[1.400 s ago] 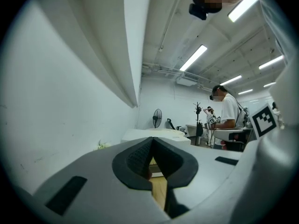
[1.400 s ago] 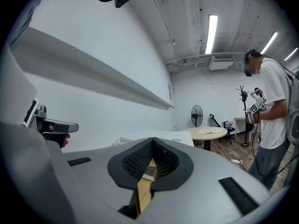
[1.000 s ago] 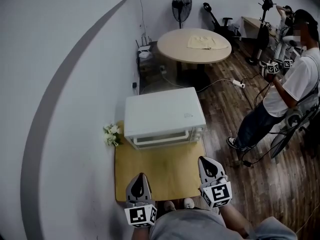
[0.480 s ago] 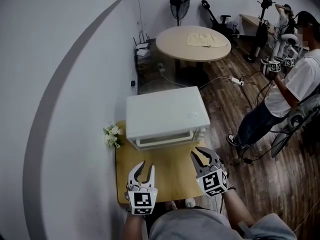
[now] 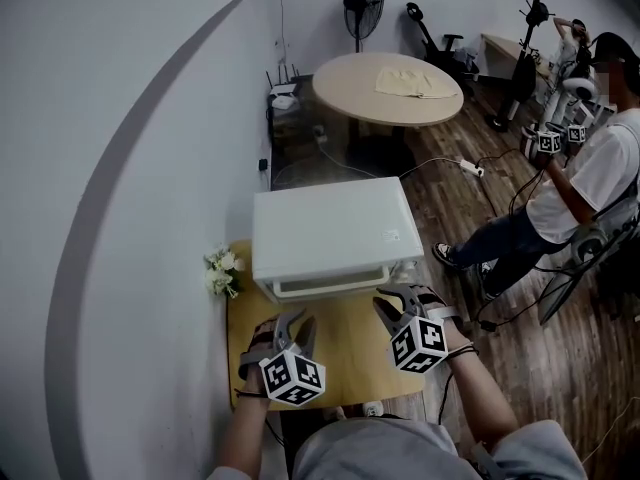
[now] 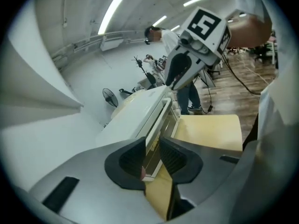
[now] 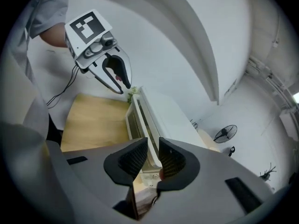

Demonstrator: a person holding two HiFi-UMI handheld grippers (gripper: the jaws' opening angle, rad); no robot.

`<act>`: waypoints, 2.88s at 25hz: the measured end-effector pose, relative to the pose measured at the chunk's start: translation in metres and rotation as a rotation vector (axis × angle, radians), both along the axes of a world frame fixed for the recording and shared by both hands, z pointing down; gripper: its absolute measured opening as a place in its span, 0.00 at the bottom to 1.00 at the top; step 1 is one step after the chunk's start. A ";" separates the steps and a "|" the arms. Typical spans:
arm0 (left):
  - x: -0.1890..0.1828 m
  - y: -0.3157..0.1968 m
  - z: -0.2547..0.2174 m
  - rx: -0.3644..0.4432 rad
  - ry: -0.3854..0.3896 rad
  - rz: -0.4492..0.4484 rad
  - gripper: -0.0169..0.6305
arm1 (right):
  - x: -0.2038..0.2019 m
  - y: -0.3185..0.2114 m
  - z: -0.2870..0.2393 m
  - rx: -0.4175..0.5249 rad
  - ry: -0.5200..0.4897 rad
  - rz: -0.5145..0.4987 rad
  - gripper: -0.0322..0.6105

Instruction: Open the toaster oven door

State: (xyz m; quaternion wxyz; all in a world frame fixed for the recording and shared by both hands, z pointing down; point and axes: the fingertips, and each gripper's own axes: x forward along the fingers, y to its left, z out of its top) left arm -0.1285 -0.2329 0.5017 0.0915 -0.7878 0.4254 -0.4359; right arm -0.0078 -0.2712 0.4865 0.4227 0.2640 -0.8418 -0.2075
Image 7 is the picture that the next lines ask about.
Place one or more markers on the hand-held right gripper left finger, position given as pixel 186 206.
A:
pixel 100 169

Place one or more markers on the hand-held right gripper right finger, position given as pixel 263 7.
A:
pixel 210 183

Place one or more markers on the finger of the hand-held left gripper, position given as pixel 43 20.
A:
pixel 127 66
pixel 102 77

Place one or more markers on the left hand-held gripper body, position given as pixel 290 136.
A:
pixel 86 29

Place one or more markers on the glass oven door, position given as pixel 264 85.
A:
pixel 136 122

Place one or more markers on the person's left forearm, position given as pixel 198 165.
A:
pixel 54 36

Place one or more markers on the white toaster oven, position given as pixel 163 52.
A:
pixel 168 115

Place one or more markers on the small potted plant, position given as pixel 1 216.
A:
pixel 133 92

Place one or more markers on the person's grey shirt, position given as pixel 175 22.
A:
pixel 46 6

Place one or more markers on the black standing fan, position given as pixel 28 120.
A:
pixel 225 134

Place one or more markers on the person's dark trousers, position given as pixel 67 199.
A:
pixel 54 132

